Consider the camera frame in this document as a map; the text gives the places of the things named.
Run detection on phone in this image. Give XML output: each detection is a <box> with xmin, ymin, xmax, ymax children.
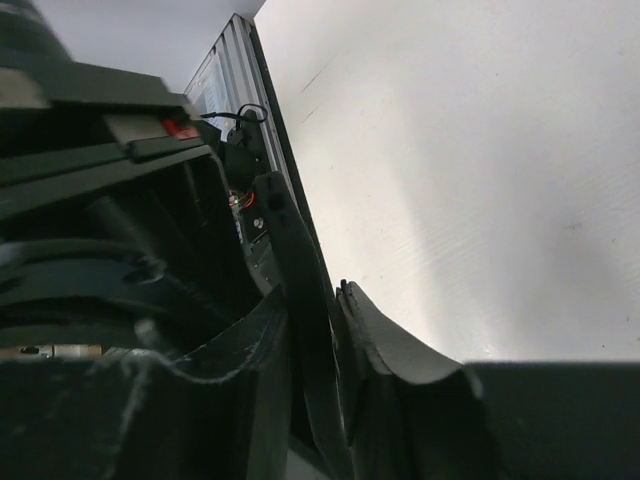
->
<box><xmin>255</xmin><ymin>172</ymin><xmax>354</xmax><ymax>479</ymax></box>

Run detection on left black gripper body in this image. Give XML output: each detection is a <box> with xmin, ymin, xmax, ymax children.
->
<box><xmin>1</xmin><ymin>1</ymin><xmax>263</xmax><ymax>352</ymax></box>

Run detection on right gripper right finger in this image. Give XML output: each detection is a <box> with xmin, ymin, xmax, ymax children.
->
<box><xmin>336</xmin><ymin>282</ymin><xmax>639</xmax><ymax>479</ymax></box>

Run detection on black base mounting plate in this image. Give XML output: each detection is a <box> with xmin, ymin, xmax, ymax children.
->
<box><xmin>216</xmin><ymin>16</ymin><xmax>334</xmax><ymax>298</ymax></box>

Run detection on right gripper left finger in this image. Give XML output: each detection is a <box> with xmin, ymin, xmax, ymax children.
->
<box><xmin>1</xmin><ymin>289</ymin><xmax>291</xmax><ymax>479</ymax></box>

